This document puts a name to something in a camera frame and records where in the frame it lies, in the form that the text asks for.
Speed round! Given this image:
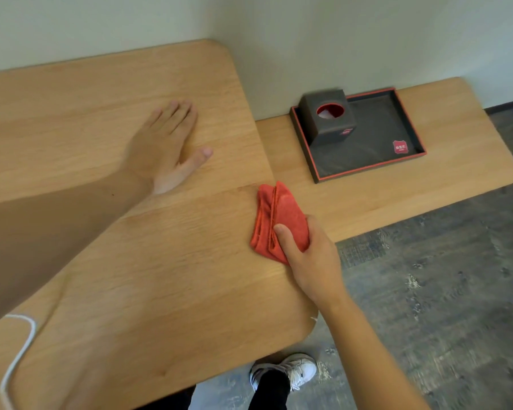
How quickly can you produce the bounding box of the person's left hand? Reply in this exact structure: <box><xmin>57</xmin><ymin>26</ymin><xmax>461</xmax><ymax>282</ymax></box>
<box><xmin>119</xmin><ymin>100</ymin><xmax>214</xmax><ymax>196</ymax></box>

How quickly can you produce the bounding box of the person's right hand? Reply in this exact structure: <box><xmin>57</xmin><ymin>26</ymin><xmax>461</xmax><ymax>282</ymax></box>
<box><xmin>273</xmin><ymin>214</ymin><xmax>352</xmax><ymax>314</ymax></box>

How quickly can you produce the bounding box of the red cloth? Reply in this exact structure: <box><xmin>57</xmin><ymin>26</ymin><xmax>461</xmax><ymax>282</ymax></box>
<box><xmin>250</xmin><ymin>181</ymin><xmax>311</xmax><ymax>266</ymax></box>

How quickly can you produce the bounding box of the person's right forearm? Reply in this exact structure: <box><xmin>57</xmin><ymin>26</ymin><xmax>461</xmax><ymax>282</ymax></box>
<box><xmin>318</xmin><ymin>294</ymin><xmax>431</xmax><ymax>410</ymax></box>

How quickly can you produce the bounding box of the person's left forearm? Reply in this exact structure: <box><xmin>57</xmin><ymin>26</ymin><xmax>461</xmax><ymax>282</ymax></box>
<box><xmin>0</xmin><ymin>166</ymin><xmax>155</xmax><ymax>331</ymax></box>

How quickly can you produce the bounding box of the black tray with red rim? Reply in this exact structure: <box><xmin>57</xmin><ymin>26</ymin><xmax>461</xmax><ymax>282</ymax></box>
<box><xmin>289</xmin><ymin>86</ymin><xmax>427</xmax><ymax>184</ymax></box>

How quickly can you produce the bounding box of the dark grey tissue box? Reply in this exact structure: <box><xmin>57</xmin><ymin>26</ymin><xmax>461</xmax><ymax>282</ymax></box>
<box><xmin>298</xmin><ymin>89</ymin><xmax>357</xmax><ymax>146</ymax></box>

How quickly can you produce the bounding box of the white sneaker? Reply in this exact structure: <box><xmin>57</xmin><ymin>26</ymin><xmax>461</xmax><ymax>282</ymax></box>
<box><xmin>250</xmin><ymin>353</ymin><xmax>318</xmax><ymax>393</ymax></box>

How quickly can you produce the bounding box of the wooden side shelf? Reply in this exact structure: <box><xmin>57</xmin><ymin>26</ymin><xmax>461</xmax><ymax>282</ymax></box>
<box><xmin>255</xmin><ymin>77</ymin><xmax>513</xmax><ymax>244</ymax></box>

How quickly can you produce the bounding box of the black trouser leg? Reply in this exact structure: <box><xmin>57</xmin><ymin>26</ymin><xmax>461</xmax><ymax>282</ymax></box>
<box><xmin>137</xmin><ymin>370</ymin><xmax>292</xmax><ymax>410</ymax></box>

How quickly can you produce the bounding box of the white cable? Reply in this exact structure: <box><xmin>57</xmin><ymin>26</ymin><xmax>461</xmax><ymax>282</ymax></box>
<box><xmin>0</xmin><ymin>314</ymin><xmax>38</xmax><ymax>410</ymax></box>

